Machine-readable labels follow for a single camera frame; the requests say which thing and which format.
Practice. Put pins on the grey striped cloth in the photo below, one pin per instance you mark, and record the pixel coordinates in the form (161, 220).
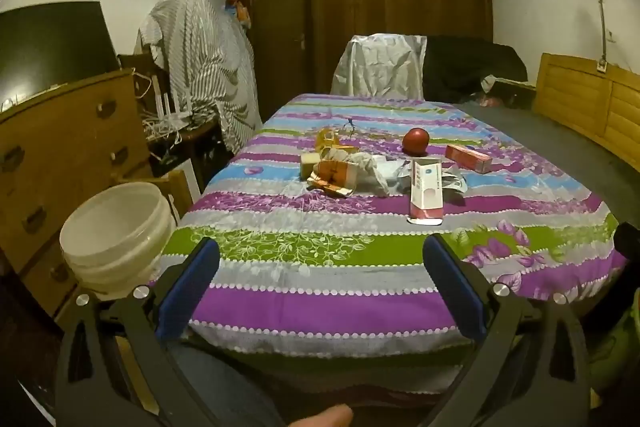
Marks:
(200, 47)

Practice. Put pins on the crumpled silver wrapper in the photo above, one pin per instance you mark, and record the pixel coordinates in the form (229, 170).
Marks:
(454, 181)

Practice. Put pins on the yellow sponge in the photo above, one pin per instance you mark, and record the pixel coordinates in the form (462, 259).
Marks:
(309, 166)

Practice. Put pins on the black clothing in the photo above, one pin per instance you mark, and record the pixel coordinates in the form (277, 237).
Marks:
(465, 67)

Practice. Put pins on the yellow plastic wrapper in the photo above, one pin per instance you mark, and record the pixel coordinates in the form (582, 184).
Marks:
(327, 139)

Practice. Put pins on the wooden dresser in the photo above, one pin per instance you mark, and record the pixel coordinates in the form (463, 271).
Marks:
(50, 147)

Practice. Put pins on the grey bed sheet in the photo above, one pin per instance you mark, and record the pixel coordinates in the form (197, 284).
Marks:
(550, 142)

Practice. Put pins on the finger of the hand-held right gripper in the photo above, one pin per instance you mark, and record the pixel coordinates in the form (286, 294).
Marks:
(630, 242)

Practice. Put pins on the dark wooden door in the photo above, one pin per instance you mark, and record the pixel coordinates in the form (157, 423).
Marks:
(275, 32)

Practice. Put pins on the light wooden headboard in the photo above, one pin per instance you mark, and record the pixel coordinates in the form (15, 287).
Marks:
(575, 97)

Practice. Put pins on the crumpled white plastic wrapper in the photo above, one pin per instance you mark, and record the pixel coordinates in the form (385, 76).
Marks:
(380, 172)

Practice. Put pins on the black case with white paper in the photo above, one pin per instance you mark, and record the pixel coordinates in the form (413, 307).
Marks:
(515, 92)

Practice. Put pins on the orange and blue hanging item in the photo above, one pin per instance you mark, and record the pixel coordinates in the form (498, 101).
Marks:
(240, 14)

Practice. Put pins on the white box with dark print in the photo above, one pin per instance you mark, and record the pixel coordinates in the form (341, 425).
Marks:
(187, 172)

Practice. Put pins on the crumpled orange packet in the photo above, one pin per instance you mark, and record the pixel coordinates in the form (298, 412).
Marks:
(332, 174)

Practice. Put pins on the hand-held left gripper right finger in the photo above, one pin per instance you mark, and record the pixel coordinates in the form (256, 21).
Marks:
(452, 282)

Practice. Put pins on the black television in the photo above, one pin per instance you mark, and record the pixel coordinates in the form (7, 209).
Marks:
(50, 47)

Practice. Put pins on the silver plastic covered chair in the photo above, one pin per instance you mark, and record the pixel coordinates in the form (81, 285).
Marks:
(380, 67)

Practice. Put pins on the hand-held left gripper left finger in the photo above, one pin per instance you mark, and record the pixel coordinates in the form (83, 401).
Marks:
(192, 282)

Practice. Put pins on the pink cardboard box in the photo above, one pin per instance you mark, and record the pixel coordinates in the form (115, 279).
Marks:
(467, 157)

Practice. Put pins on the person's left hand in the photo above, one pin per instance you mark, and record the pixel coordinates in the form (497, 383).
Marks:
(320, 418)

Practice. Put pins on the wooden chair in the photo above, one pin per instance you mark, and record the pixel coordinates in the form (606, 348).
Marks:
(177, 187)

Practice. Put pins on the white and pink box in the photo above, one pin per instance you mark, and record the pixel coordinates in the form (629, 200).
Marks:
(426, 192)

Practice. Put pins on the red apple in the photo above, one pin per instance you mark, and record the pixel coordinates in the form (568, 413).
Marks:
(416, 141)

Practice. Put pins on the white plastic bucket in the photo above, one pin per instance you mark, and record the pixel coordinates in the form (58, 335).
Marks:
(115, 267)

